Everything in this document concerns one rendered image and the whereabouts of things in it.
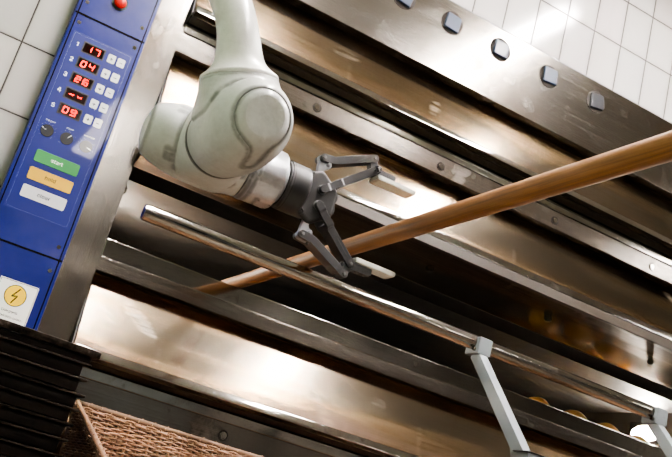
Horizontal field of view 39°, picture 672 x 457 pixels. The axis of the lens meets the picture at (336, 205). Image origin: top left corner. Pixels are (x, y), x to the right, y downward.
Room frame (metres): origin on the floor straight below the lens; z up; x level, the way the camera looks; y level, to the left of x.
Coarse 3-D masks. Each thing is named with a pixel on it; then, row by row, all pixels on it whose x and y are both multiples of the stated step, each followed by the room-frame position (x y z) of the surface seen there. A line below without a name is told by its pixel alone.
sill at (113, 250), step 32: (128, 256) 1.90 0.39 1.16; (192, 288) 1.96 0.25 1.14; (224, 288) 1.99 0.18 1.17; (288, 320) 2.05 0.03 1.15; (320, 320) 2.08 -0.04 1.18; (384, 352) 2.15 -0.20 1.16; (448, 384) 2.23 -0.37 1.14; (480, 384) 2.26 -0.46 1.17; (544, 416) 2.34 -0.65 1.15; (576, 416) 2.38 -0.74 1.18; (640, 448) 2.46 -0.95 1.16
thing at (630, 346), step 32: (288, 224) 2.05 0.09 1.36; (352, 224) 1.98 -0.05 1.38; (384, 224) 1.95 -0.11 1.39; (352, 256) 2.14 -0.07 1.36; (384, 256) 2.11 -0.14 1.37; (416, 256) 2.07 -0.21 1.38; (448, 256) 2.04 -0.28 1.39; (448, 288) 2.21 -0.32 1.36; (480, 288) 2.17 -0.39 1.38; (512, 288) 2.13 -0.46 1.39; (544, 288) 2.13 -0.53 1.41; (512, 320) 2.32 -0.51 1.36; (576, 320) 2.24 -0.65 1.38; (608, 320) 2.21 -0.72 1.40; (608, 352) 2.39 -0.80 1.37; (640, 352) 2.35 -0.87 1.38
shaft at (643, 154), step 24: (648, 144) 0.86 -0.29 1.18; (576, 168) 0.96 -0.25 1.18; (600, 168) 0.93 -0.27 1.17; (624, 168) 0.90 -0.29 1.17; (504, 192) 1.09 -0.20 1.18; (528, 192) 1.05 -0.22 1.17; (552, 192) 1.02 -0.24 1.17; (432, 216) 1.25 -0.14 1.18; (456, 216) 1.19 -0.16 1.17; (480, 216) 1.16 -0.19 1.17; (360, 240) 1.45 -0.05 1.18; (384, 240) 1.38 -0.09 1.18; (312, 264) 1.64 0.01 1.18
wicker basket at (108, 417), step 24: (96, 408) 1.88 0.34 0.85; (72, 432) 1.81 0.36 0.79; (96, 432) 1.88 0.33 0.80; (120, 432) 1.90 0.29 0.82; (144, 432) 1.92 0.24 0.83; (168, 432) 1.94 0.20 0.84; (72, 456) 1.76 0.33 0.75; (96, 456) 1.58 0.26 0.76; (120, 456) 1.90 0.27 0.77; (144, 456) 1.92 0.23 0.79; (168, 456) 1.93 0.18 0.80; (216, 456) 1.98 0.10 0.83; (240, 456) 2.00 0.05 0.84
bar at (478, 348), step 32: (160, 224) 1.55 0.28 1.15; (192, 224) 1.56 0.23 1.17; (256, 256) 1.61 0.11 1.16; (320, 288) 1.67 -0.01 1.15; (352, 288) 1.69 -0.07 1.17; (416, 320) 1.75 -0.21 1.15; (480, 352) 1.80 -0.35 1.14; (512, 352) 1.84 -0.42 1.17; (576, 384) 1.91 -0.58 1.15; (512, 416) 1.69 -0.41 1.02; (512, 448) 1.65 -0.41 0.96
